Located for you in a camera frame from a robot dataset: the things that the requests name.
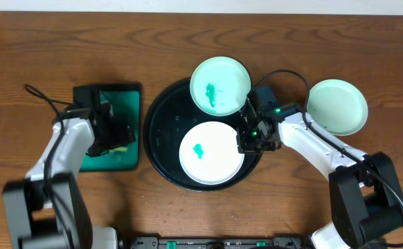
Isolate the green yellow sponge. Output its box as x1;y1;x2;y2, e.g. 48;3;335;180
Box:
109;147;128;153

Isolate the white stained plate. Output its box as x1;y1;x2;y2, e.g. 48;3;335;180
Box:
179;121;244;185

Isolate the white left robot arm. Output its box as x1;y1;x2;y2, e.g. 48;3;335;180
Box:
2;101;135;248

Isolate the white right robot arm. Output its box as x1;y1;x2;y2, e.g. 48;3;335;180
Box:
237;99;403;248

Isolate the green rectangular water tray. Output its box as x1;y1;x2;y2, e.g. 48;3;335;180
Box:
80;83;141;172

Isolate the round black tray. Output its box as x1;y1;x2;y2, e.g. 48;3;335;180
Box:
143;78;262;192

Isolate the mint green stained plate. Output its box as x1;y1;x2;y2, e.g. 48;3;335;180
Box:
190;56;251;116

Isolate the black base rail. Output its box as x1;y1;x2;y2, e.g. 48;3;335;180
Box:
127;237;314;249

